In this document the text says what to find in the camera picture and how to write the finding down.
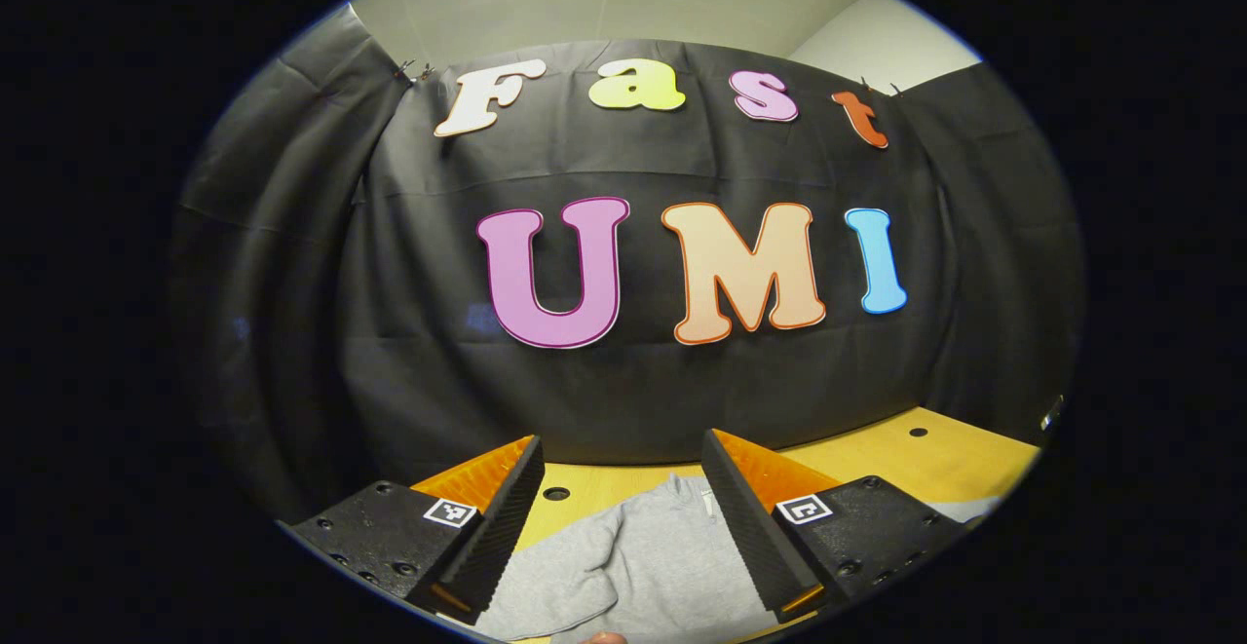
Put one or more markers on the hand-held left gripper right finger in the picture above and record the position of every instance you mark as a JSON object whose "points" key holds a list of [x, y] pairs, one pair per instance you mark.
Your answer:
{"points": [[750, 537]]}

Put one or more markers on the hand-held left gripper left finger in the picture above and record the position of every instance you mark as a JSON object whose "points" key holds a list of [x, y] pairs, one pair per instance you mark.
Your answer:
{"points": [[497, 527]]}

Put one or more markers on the black backdrop cloth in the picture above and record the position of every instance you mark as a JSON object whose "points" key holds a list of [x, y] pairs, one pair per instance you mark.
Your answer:
{"points": [[390, 313]]}

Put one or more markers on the grey zip-neck sweatshirt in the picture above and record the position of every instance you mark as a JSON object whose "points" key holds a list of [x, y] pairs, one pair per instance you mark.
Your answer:
{"points": [[662, 566]]}

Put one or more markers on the metal cloth clip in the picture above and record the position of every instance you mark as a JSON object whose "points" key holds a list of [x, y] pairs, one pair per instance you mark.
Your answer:
{"points": [[413, 70], [879, 88]]}

